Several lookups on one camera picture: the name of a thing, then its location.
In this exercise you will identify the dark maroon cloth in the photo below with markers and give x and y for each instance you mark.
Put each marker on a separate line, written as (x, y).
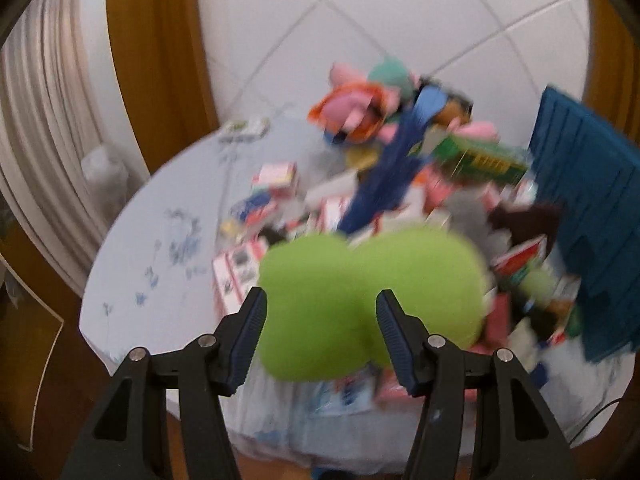
(525, 220)

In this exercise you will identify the grey fluffy plush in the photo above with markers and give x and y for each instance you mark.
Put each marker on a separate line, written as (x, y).
(467, 215)

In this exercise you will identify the small white card pack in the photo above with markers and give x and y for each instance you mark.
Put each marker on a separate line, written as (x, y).
(245, 130)

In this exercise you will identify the pink plush orange hood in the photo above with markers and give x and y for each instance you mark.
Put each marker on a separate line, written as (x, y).
(350, 110)

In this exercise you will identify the white marbled round desktop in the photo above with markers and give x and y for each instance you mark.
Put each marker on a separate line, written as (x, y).
(165, 200)

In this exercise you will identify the blue plastic crate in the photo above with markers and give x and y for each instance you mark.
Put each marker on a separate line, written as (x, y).
(590, 210)

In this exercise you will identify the blue plush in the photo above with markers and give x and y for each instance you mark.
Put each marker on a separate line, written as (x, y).
(385, 180)

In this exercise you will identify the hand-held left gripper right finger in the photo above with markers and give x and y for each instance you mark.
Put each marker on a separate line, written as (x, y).
(400, 350)

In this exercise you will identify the teal plush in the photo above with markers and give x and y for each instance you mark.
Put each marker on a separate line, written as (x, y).
(392, 72)

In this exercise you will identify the small pink white box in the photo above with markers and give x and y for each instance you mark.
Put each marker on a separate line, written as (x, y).
(275, 175)

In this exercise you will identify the wooden wall trim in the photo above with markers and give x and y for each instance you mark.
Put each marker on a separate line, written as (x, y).
(155, 60)

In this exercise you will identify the green cardboard box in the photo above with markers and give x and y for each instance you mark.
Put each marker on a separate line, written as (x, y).
(480, 160)

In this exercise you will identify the black box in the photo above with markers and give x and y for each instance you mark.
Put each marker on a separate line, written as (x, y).
(457, 102)

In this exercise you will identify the pink pig plush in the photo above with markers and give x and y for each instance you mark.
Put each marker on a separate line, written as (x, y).
(345, 74)
(477, 130)

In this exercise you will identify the green frog plush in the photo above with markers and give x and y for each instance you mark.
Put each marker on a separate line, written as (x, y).
(320, 310)

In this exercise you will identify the red white box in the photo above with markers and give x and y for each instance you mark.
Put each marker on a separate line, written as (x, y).
(235, 275)

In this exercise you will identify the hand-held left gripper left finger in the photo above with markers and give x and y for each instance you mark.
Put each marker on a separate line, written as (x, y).
(247, 340)

